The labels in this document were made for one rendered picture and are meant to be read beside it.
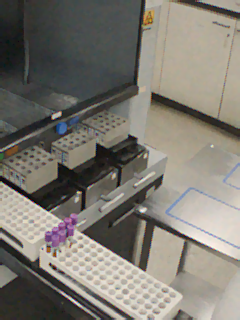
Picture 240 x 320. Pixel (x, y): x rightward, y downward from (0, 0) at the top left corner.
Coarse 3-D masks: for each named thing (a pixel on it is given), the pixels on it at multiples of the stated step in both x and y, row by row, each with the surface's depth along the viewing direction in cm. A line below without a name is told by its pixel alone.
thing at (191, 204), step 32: (192, 160) 138; (224, 160) 139; (160, 192) 124; (192, 192) 125; (224, 192) 126; (160, 224) 115; (192, 224) 114; (224, 224) 115; (128, 256) 128; (224, 256) 107; (192, 288) 170
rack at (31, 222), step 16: (0, 192) 114; (16, 192) 113; (0, 208) 109; (16, 208) 109; (32, 208) 110; (0, 224) 105; (16, 224) 104; (32, 224) 105; (48, 224) 106; (16, 240) 109; (32, 240) 100; (32, 256) 102
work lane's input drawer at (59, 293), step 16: (0, 240) 107; (0, 256) 108; (16, 256) 105; (16, 272) 106; (32, 272) 101; (48, 272) 100; (48, 288) 100; (64, 288) 97; (64, 304) 98; (80, 304) 95
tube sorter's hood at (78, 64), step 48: (0, 0) 85; (48, 0) 94; (96, 0) 106; (144, 0) 119; (0, 48) 91; (48, 48) 102; (96, 48) 114; (0, 96) 97; (48, 96) 109; (96, 96) 124; (0, 144) 104
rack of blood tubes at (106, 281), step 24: (48, 264) 99; (72, 264) 96; (96, 264) 97; (120, 264) 98; (72, 288) 96; (96, 288) 91; (120, 288) 92; (144, 288) 93; (168, 288) 92; (120, 312) 93; (144, 312) 88; (168, 312) 87
